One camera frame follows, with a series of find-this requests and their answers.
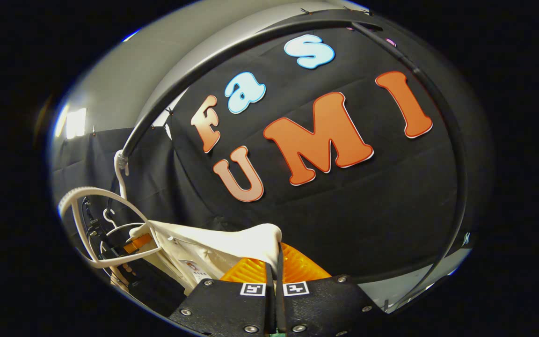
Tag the small white plastic hanger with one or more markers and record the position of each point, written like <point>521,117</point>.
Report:
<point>124,226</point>

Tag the black clothes rail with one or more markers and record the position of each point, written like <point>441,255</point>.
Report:
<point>251,41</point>

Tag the green laundry hamper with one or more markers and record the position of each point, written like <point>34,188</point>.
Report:
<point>276,334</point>

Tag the black backdrop cloth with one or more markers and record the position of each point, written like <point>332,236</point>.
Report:
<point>344,210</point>

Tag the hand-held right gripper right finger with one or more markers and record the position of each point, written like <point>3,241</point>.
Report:
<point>325,304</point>

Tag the large white plastic hanger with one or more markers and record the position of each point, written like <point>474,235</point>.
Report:
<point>101,191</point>

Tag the cream shirt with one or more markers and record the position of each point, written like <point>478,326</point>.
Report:
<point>232,243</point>

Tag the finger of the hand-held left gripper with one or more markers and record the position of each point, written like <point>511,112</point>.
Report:
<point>137,243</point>

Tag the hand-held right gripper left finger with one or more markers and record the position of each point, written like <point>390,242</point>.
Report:
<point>222,304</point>

